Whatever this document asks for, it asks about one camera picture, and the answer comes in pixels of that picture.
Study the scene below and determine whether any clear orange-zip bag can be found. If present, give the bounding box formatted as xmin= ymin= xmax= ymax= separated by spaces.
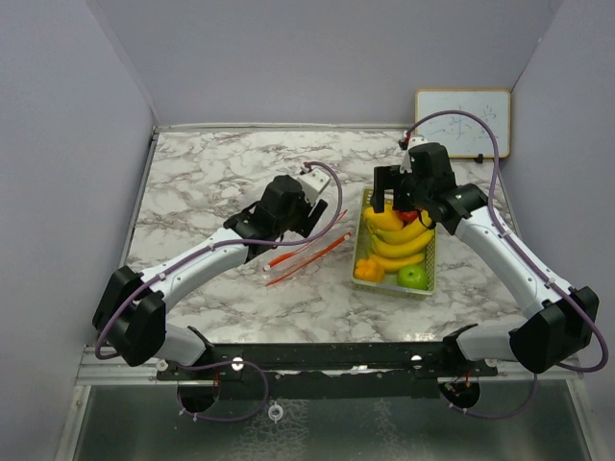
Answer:
xmin=262 ymin=208 xmax=352 ymax=287

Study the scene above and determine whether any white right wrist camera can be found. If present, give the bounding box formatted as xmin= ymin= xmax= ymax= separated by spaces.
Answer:
xmin=398 ymin=135 xmax=428 ymax=174

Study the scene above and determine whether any orange toy bell pepper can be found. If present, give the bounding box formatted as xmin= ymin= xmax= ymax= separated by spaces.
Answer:
xmin=354 ymin=258 xmax=385 ymax=283

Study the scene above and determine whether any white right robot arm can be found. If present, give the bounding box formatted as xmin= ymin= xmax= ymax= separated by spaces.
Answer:
xmin=371 ymin=142 xmax=599 ymax=376

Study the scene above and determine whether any yellow toy banana bunch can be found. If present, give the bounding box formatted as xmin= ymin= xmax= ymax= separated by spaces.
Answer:
xmin=366 ymin=219 xmax=435 ymax=273

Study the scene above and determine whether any red toy apple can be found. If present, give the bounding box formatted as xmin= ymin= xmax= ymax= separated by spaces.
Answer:
xmin=396 ymin=210 xmax=419 ymax=224

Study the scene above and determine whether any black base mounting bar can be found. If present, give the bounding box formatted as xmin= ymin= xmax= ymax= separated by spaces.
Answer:
xmin=157 ymin=340 xmax=497 ymax=400

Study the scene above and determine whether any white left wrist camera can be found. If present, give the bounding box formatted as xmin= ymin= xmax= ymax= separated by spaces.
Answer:
xmin=296 ymin=165 xmax=331 ymax=208

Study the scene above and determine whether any green toy apple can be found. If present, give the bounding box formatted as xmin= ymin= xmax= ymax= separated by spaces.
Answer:
xmin=396 ymin=265 xmax=430 ymax=291

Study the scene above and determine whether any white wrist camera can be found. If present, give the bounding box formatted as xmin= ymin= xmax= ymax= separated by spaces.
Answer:
xmin=296 ymin=165 xmax=331 ymax=208
xmin=398 ymin=135 xmax=428 ymax=174

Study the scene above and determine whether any small whiteboard with wooden frame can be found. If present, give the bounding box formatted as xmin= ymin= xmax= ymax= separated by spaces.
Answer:
xmin=415 ymin=88 xmax=511 ymax=158

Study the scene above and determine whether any pale green perforated basket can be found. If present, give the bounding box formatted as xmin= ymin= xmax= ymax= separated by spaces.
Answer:
xmin=351 ymin=187 xmax=437 ymax=297

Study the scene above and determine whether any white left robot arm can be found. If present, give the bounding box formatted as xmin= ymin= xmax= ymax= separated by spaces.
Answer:
xmin=92 ymin=170 xmax=331 ymax=379

